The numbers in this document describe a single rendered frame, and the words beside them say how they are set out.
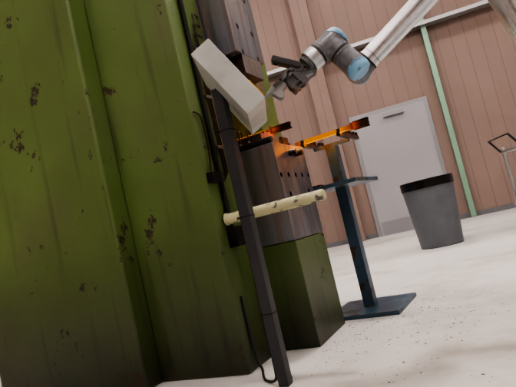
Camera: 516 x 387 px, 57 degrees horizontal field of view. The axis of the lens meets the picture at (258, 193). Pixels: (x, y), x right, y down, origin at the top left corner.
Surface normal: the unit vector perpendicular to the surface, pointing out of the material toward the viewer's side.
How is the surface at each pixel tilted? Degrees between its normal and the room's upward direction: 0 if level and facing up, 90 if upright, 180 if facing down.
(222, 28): 90
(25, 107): 90
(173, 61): 90
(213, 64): 90
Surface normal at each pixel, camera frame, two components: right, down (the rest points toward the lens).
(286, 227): -0.44, 0.03
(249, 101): -0.04, -0.07
